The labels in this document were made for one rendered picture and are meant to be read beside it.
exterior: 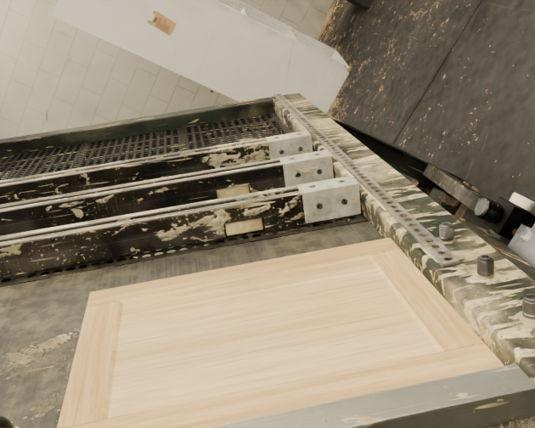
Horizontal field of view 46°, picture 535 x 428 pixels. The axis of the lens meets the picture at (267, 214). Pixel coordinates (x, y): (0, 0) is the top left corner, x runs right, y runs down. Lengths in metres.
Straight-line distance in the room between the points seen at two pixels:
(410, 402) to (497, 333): 0.17
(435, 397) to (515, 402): 0.09
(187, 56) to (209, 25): 0.27
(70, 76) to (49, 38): 0.37
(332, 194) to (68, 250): 0.56
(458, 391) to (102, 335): 0.55
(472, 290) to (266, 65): 3.85
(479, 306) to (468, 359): 0.09
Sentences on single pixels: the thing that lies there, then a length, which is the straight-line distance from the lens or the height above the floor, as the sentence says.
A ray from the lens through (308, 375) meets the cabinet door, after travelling 0.85.
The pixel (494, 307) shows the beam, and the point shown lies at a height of 0.88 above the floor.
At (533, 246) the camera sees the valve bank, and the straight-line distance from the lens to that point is 1.14.
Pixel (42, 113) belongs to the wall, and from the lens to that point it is 6.44.
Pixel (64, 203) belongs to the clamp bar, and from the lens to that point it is 1.57.
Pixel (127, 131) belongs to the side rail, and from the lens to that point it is 2.48.
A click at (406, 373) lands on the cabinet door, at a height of 0.99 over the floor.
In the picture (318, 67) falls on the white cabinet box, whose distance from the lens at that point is 4.74.
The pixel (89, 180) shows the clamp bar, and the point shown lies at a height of 1.43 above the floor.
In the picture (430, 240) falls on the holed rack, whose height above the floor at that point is 0.88.
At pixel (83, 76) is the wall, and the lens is 6.25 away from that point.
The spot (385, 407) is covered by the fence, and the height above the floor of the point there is 1.05.
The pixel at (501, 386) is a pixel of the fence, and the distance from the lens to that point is 0.79.
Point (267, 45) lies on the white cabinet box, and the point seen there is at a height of 0.64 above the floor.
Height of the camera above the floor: 1.44
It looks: 16 degrees down
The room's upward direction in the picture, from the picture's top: 68 degrees counter-clockwise
